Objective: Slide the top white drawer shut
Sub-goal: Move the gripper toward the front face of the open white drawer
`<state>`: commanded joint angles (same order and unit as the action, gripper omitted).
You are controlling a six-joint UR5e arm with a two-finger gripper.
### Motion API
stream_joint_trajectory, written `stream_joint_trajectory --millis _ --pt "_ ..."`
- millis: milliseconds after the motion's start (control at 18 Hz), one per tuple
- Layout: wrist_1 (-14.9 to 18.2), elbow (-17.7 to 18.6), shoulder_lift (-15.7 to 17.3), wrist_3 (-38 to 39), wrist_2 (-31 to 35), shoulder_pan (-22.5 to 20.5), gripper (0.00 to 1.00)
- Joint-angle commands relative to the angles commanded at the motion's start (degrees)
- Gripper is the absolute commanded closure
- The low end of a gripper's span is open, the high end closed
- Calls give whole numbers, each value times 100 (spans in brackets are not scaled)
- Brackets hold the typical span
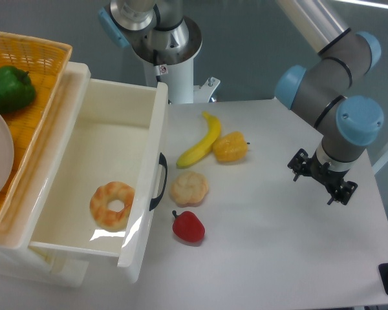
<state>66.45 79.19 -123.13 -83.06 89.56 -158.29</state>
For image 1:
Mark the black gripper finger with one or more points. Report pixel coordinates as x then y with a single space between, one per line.
341 192
299 164

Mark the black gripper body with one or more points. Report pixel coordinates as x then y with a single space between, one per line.
322 174

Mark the white top drawer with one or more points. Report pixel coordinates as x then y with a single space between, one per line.
118 136

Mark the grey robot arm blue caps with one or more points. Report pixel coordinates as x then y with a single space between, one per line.
348 125

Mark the white drawer cabinet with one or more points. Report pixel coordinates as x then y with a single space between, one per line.
17 258

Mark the orange bell pepper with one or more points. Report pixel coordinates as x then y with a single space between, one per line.
231 147

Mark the yellow banana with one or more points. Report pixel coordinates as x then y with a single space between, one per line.
202 148

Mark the round bread roll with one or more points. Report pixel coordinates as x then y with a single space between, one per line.
189 188

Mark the red bell pepper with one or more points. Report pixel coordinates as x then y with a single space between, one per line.
188 227

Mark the glazed donut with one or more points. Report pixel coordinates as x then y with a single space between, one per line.
111 204

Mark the orange woven basket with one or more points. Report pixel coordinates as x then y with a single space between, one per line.
43 61

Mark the green bell pepper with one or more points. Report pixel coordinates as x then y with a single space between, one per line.
16 89

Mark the black drawer handle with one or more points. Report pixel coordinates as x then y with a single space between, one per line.
162 181

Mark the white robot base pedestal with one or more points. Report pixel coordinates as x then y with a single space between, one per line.
168 57

